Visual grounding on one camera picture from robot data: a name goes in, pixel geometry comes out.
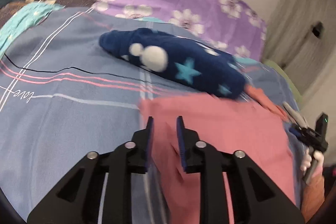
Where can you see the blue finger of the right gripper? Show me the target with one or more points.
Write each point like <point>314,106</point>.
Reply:
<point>296,131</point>

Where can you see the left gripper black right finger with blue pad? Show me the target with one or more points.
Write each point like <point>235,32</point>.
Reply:
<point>233,182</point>

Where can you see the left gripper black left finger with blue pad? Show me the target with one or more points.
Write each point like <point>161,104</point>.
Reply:
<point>98,188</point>

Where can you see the pink garment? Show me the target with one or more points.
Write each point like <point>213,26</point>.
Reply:
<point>229,126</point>

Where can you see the orange sleeved forearm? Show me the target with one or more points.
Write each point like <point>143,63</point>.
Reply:
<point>313,195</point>

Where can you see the white gloved right hand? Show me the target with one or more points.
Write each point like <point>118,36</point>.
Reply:
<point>307,161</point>

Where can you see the folded grey white cloth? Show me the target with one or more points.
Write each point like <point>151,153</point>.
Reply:
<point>295,115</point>

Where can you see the green mattress edge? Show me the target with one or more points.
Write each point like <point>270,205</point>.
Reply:
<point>294,90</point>

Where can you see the folded salmon cloth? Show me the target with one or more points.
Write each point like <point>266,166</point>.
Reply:
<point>259,96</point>

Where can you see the white pleated curtain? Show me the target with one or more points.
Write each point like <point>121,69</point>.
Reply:
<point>291,44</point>

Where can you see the black lamp on stand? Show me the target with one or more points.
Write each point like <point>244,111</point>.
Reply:
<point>317,29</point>

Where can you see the blue plaid bed sheet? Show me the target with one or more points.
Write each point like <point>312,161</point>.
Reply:
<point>62,96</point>

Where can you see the navy star fleece garment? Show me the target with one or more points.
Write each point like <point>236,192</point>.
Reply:
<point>179,59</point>

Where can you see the purple floral pillow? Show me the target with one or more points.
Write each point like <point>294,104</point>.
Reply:
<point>228,25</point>

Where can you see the teal cloth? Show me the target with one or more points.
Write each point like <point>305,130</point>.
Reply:
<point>28,16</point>

